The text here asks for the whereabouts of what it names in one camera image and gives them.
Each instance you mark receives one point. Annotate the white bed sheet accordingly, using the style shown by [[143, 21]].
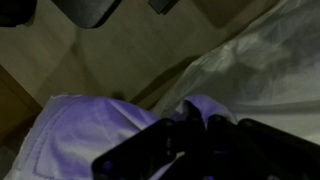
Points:
[[270, 73]]

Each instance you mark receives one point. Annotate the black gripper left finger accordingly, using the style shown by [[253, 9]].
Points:
[[142, 155]]

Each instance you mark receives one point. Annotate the black robot table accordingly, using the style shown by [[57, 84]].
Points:
[[86, 14]]

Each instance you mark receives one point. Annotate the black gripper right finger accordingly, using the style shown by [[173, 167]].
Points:
[[251, 150]]

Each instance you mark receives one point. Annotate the wooden bed frame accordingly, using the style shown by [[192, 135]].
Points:
[[18, 109]]

